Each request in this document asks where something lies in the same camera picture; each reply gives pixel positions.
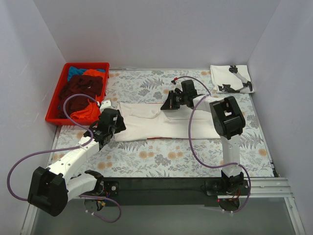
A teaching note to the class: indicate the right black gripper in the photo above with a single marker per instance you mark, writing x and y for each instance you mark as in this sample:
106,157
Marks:
175,99

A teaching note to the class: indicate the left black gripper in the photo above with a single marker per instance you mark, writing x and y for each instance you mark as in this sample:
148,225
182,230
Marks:
117,123

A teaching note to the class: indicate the white Coca-Cola t-shirt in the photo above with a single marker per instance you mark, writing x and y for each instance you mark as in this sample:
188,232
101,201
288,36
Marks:
147,121

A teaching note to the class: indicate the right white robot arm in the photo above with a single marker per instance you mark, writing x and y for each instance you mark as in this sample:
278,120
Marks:
228,122

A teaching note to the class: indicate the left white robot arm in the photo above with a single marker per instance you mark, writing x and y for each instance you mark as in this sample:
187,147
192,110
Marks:
51,188

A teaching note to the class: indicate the orange t-shirt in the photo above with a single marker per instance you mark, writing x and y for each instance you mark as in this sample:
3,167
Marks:
88,88

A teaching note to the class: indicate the maroon t-shirt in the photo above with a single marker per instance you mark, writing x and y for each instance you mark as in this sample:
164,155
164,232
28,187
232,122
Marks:
64,94

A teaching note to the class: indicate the folded white printed t-shirt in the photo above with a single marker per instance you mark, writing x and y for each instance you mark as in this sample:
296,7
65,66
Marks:
231,79

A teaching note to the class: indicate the blue t-shirt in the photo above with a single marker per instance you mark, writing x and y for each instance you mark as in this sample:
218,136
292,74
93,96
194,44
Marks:
74,71

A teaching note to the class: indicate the floral patterned table mat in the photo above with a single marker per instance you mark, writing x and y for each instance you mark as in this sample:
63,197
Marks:
174,158

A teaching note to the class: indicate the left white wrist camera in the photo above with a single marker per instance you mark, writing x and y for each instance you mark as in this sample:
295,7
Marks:
104,105

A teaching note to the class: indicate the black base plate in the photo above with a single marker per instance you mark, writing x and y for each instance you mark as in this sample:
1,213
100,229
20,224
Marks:
209,192

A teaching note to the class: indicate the aluminium frame rail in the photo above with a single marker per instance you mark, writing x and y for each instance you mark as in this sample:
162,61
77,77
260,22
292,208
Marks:
267,187

